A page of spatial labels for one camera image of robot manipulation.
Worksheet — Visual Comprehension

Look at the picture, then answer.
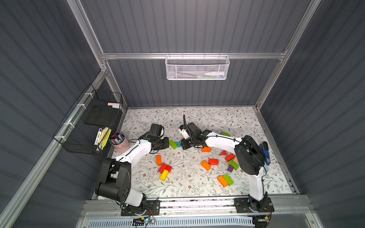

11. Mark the red long block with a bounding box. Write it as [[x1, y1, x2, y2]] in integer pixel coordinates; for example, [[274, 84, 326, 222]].
[[158, 163, 167, 174]]

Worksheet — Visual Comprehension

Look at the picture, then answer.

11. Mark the red small block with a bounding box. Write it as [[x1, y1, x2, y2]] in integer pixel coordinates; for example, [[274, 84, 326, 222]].
[[165, 165, 172, 173]]

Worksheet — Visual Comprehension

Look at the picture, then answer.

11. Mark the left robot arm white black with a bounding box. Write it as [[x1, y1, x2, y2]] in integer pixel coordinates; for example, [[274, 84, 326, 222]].
[[95, 123, 169, 207]]

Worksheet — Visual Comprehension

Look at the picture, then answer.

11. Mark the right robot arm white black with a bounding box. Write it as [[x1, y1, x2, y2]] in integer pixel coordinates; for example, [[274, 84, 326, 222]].
[[179, 123, 267, 203]]

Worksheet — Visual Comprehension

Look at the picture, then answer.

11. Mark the orange block centre low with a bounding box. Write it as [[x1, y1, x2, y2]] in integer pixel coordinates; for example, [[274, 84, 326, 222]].
[[201, 161, 211, 171]]

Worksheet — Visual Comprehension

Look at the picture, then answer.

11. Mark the red block centre low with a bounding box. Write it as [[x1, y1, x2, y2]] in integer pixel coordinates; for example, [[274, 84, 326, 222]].
[[208, 159, 219, 166]]

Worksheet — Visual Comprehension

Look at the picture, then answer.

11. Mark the pink pen cup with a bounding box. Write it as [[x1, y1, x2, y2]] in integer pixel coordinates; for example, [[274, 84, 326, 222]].
[[108, 132, 131, 154]]

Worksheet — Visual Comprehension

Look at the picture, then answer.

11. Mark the red block right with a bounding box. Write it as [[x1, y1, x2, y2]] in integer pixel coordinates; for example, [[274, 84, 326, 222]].
[[225, 154, 236, 162]]

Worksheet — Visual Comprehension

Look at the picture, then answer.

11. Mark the yellow block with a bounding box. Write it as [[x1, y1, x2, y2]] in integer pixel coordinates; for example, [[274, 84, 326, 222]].
[[160, 170, 169, 181]]

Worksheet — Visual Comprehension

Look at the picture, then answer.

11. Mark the beige block right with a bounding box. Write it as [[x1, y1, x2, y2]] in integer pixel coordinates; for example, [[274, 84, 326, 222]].
[[233, 157, 239, 164]]

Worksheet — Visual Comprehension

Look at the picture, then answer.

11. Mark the purple small block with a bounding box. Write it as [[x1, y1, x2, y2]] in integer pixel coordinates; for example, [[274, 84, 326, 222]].
[[227, 165, 234, 173]]

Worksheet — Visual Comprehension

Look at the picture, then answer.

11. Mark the orange block bottom pair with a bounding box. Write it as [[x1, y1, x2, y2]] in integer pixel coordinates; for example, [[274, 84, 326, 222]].
[[218, 175, 228, 188]]

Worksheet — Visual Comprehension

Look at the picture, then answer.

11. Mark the yellow highlighter pack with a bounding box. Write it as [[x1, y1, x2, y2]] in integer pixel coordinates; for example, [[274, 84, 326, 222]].
[[97, 127, 111, 152]]

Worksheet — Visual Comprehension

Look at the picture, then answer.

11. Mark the black notebook in basket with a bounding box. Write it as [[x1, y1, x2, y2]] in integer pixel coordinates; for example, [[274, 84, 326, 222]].
[[84, 105, 120, 127]]

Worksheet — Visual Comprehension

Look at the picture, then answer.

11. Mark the green block bottom pair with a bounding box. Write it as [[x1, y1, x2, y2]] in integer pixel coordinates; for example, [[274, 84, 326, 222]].
[[223, 174, 234, 186]]

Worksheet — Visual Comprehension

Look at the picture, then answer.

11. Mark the white marker in basket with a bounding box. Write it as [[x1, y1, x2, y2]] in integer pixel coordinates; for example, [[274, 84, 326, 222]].
[[204, 71, 226, 80]]

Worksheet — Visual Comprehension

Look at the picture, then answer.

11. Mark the blue stapler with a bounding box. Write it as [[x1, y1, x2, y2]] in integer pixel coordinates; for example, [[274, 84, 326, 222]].
[[259, 141, 271, 166]]

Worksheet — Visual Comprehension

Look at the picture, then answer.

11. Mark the small circuit board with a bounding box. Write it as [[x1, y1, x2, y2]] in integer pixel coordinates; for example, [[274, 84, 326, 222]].
[[132, 217, 156, 228]]

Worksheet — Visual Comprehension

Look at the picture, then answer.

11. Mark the white wire mesh basket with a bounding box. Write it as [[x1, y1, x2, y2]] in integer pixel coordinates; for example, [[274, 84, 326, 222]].
[[165, 54, 230, 81]]

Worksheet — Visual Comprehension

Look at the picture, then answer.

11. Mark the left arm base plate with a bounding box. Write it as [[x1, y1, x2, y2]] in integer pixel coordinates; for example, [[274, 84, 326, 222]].
[[120, 199, 161, 217]]

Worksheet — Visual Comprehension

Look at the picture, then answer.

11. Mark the black wire mesh basket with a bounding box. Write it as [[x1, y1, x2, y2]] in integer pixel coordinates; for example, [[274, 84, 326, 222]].
[[53, 85, 124, 155]]

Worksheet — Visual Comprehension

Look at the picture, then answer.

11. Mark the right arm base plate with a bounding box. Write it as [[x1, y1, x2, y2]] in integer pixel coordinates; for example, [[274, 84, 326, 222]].
[[234, 196, 275, 213]]

